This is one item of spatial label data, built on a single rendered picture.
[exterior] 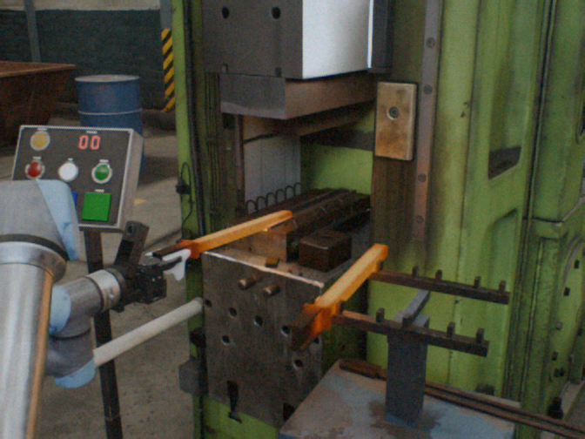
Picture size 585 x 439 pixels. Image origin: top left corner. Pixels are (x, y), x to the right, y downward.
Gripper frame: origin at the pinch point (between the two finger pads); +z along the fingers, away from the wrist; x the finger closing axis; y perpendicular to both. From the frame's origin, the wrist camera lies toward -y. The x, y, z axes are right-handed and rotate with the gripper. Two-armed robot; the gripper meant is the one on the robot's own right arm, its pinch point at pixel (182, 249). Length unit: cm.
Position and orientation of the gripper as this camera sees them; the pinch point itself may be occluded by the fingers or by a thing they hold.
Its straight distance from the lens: 143.7
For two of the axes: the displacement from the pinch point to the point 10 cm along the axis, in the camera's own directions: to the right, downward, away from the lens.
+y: 0.0, 9.5, 3.0
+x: 8.2, 1.7, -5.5
